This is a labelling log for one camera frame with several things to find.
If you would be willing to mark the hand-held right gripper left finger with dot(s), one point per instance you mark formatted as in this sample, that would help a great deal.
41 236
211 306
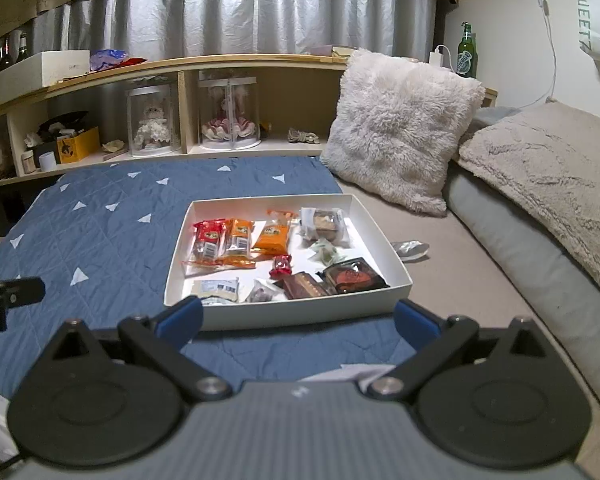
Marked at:
182 317

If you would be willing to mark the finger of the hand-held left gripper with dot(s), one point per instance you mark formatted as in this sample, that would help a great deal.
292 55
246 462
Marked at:
15 291

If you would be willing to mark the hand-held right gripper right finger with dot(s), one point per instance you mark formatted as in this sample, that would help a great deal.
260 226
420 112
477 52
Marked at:
417 321

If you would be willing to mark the white snack packet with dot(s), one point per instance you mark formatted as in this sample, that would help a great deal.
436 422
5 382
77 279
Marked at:
215 290

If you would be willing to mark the black tray red pastry packet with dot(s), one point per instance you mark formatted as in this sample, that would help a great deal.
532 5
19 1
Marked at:
352 276

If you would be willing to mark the long red snack packet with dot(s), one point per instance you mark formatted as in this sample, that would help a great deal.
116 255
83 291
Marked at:
207 240

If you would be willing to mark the small clear packet dark snack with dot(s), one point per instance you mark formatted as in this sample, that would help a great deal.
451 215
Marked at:
264 291

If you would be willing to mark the orange snack packet with barcode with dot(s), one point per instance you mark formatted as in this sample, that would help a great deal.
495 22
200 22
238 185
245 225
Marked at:
238 240

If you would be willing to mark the small red candy packet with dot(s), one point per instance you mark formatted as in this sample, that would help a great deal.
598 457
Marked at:
281 266

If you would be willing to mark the green white mochi packet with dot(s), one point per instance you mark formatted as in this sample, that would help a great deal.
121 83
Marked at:
328 253

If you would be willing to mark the brown snack packet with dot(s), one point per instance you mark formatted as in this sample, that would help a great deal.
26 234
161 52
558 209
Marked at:
307 286

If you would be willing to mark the white shallow cardboard box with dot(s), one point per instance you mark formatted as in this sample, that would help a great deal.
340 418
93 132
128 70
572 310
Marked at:
300 315

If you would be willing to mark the clear packet with pale pastry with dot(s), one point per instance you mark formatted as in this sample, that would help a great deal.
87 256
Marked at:
325 226

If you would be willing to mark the crumpled clear wrapper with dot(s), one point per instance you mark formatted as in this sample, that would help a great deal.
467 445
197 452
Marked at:
410 249

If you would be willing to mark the blue quilted blanket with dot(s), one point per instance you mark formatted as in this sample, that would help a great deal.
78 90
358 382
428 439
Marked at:
105 230

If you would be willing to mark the small lidded jar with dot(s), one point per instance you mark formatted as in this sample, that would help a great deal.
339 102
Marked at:
28 162

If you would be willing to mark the white cup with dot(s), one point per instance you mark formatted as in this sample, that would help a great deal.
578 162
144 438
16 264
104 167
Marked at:
47 161

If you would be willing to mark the grey cushion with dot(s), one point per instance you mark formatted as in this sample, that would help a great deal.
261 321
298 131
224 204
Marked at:
520 240

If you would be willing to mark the black box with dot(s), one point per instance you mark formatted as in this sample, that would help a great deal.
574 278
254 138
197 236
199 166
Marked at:
44 149

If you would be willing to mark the white shell ornament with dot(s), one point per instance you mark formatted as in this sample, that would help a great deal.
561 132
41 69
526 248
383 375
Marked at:
32 140

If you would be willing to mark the yellow cardboard box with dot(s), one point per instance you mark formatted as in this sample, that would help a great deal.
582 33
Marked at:
79 147

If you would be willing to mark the black bowl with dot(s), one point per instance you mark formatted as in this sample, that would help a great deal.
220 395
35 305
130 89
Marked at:
62 121

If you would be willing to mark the pale seashell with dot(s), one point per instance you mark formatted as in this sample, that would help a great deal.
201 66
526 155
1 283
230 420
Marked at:
113 146

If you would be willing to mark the white doll in clear case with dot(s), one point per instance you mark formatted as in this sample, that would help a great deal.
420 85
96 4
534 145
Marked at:
152 125

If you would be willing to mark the fluffy white pillow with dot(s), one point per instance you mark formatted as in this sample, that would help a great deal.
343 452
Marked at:
400 125

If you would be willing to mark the white storage box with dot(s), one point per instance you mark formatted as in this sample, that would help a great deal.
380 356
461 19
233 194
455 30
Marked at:
45 74

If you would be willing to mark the beige plush blanket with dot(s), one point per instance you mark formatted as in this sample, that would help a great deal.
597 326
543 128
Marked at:
555 170

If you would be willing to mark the pink doll in clear case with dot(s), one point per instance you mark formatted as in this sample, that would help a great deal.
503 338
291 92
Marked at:
228 117

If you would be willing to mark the brown glass bottle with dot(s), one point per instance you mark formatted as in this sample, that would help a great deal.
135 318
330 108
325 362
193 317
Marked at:
4 57
22 50

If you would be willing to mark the purple plastic bag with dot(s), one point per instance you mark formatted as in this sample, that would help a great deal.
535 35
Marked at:
107 59

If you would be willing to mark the white charger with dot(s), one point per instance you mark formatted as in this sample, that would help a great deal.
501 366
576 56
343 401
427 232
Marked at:
435 58

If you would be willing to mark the green glass bottle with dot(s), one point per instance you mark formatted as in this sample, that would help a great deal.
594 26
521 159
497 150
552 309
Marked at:
466 55

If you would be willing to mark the wooden shelf unit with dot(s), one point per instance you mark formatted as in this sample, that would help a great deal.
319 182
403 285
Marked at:
280 62

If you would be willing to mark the pink flat box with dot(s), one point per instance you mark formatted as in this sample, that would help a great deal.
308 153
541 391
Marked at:
332 50

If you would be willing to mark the grey curtain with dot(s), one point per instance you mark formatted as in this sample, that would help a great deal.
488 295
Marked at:
230 15

